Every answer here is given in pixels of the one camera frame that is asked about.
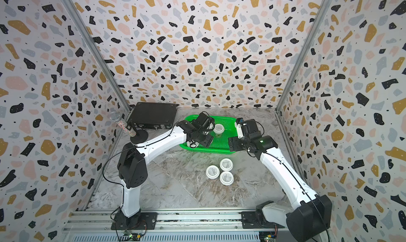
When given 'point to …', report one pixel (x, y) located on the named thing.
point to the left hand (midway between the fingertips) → (209, 138)
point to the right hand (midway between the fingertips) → (236, 140)
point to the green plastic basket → (220, 143)
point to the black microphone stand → (141, 136)
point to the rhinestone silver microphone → (116, 117)
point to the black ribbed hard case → (153, 115)
